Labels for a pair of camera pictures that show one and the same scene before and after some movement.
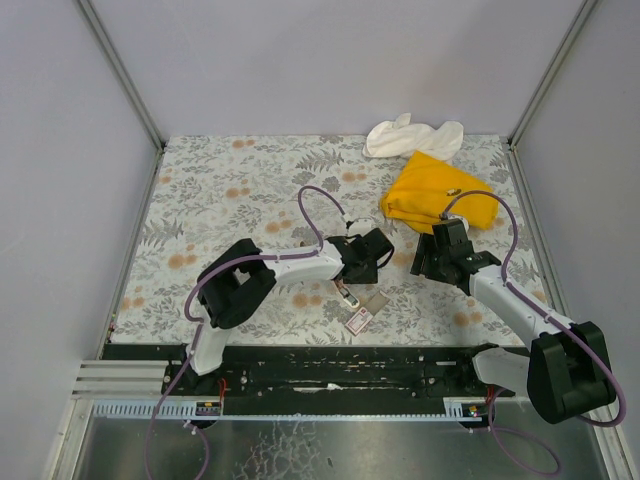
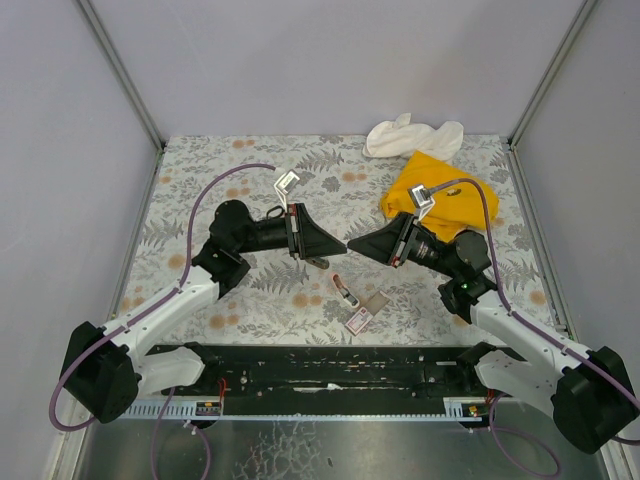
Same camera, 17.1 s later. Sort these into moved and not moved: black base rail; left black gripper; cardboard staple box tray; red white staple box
Moved: left black gripper
Not moved: cardboard staple box tray; black base rail; red white staple box
